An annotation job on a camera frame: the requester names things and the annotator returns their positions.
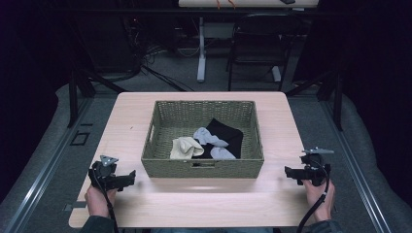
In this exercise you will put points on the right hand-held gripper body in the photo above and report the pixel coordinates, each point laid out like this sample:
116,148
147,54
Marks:
315,170

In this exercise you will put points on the black cloth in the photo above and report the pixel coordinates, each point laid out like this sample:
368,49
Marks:
231,134

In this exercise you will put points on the short grey sock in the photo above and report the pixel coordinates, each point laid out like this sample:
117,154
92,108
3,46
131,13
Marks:
222,153

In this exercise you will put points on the black folding chair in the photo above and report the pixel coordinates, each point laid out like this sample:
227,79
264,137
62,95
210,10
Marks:
259,39

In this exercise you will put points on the white desk leg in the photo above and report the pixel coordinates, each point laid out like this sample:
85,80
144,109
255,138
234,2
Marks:
276,73
201,55

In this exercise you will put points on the green woven basket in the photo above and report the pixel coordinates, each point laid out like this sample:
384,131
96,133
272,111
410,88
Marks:
168,129

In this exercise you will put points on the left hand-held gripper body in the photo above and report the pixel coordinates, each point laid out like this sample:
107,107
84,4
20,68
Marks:
103,171

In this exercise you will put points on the black floor socket frame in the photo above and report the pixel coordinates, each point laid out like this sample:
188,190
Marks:
79,138

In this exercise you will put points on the long grey sock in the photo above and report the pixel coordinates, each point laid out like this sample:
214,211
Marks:
207,137

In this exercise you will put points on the metal floor rail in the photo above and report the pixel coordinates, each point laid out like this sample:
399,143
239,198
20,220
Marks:
353,165
45,165

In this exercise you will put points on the black metal stand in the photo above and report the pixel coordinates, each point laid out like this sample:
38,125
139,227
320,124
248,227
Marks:
337,100
74,97

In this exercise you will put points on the dark flat device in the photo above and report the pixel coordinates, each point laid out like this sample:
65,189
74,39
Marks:
287,1

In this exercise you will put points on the person's right hand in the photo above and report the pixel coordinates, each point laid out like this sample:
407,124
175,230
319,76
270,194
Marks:
319,204

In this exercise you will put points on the cream sock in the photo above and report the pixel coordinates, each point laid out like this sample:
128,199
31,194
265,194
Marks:
184,148

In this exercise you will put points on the person's left hand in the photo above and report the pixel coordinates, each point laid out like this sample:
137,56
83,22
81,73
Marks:
97,202

